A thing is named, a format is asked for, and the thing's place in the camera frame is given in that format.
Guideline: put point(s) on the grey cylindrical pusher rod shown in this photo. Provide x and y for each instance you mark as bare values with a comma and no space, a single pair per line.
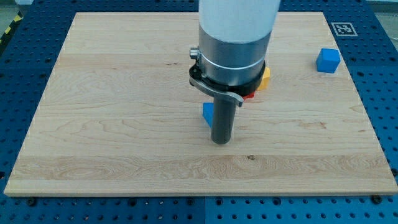
223,119

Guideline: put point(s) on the blue triangle block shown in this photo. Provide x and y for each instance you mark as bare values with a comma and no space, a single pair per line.
207,113

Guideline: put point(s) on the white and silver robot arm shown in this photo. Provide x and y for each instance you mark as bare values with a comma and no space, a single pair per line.
233,36

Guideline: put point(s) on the red circle block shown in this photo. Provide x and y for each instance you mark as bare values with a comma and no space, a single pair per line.
251,95

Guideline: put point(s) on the black clamp with metal lever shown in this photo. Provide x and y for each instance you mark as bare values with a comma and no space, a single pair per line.
231,94

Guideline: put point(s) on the yellow block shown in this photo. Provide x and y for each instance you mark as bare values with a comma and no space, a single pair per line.
265,79

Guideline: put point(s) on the light wooden board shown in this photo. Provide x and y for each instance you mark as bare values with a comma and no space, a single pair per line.
118,118

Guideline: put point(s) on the blue cube block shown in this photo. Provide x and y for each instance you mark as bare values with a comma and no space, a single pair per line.
328,60

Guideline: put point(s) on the white fiducial marker tag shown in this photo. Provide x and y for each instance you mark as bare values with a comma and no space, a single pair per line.
344,29

